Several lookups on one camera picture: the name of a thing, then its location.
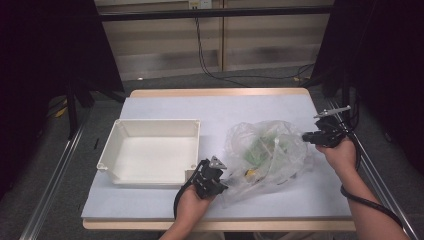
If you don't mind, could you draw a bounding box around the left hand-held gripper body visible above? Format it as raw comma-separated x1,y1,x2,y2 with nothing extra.
193,155,228,200

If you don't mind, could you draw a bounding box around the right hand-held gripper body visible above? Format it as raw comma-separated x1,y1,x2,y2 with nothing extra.
313,105,352,148

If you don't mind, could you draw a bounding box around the clear plastic bag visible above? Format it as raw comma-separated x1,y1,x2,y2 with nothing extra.
221,119,316,209

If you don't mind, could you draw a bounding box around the green snack packet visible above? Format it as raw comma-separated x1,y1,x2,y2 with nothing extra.
244,134,285,168

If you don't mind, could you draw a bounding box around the white plastic box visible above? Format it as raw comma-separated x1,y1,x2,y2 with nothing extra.
96,118,202,186

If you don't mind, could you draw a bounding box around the person's right hand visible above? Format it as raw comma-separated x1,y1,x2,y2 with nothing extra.
316,138,358,176

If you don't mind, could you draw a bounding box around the person's left hand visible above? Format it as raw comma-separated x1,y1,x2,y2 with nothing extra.
174,185,216,231

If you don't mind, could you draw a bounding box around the black curtain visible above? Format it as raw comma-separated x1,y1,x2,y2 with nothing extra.
0,0,125,201
311,0,424,176

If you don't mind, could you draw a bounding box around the black stand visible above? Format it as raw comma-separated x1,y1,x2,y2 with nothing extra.
64,82,127,141

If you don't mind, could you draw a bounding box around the black horizontal bar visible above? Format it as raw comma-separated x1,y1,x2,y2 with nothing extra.
99,5,334,22

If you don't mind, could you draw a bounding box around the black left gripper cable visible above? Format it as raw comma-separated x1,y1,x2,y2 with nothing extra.
173,159,209,219

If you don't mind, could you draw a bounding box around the metal floor rail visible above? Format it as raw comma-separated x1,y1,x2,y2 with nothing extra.
19,122,86,240
327,99,420,240

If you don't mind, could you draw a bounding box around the long black floor cable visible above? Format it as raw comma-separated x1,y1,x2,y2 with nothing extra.
194,17,316,88

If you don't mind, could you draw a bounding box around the white wall socket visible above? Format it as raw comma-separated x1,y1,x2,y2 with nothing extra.
188,0,214,10

